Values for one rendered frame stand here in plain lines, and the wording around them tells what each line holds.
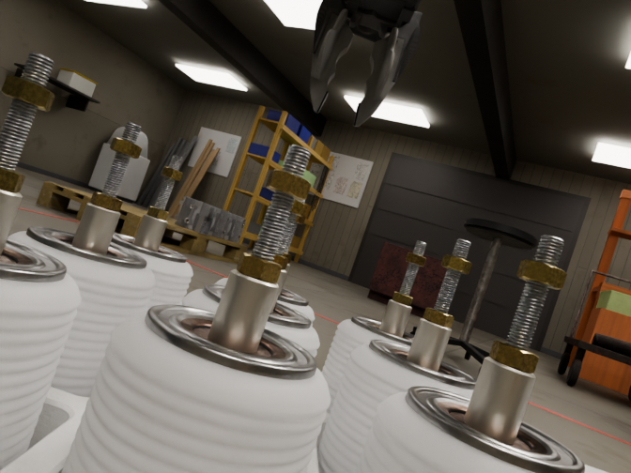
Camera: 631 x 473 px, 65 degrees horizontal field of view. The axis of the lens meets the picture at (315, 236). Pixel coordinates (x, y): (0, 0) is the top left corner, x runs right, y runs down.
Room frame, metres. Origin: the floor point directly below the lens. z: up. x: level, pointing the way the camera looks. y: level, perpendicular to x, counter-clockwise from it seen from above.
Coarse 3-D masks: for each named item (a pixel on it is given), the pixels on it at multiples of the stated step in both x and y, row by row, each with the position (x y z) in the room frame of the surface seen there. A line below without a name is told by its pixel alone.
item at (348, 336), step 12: (348, 324) 0.44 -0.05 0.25; (336, 336) 0.45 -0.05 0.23; (348, 336) 0.43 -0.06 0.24; (360, 336) 0.42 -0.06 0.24; (372, 336) 0.41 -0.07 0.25; (336, 348) 0.43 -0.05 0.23; (348, 348) 0.42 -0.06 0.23; (336, 360) 0.43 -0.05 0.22; (324, 372) 0.44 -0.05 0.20; (336, 372) 0.42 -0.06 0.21; (336, 384) 0.42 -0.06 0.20
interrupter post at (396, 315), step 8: (392, 304) 0.45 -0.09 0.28; (400, 304) 0.44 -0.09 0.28; (392, 312) 0.44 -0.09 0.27; (400, 312) 0.44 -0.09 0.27; (408, 312) 0.45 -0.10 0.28; (384, 320) 0.45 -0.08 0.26; (392, 320) 0.44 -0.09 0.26; (400, 320) 0.44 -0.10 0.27; (384, 328) 0.45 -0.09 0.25; (392, 328) 0.44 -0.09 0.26; (400, 328) 0.44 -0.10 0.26; (400, 336) 0.44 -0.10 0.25
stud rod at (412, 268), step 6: (420, 246) 0.45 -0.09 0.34; (414, 252) 0.45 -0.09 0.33; (420, 252) 0.45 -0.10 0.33; (408, 264) 0.45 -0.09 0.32; (414, 264) 0.45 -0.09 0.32; (408, 270) 0.45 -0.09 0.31; (414, 270) 0.45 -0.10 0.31; (408, 276) 0.45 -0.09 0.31; (414, 276) 0.45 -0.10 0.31; (402, 282) 0.45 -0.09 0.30; (408, 282) 0.45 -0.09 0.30; (402, 288) 0.45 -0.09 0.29; (408, 288) 0.45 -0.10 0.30; (408, 294) 0.45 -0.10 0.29
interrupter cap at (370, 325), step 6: (354, 318) 0.44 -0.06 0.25; (360, 318) 0.47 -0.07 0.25; (366, 318) 0.48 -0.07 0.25; (360, 324) 0.43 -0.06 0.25; (366, 324) 0.43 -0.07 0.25; (372, 324) 0.46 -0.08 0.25; (378, 324) 0.48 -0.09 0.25; (372, 330) 0.42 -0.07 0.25; (378, 330) 0.42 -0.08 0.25; (384, 336) 0.42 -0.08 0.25; (390, 336) 0.42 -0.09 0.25; (396, 336) 0.42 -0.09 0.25; (408, 336) 0.47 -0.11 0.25; (402, 342) 0.42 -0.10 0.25; (408, 342) 0.42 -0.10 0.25
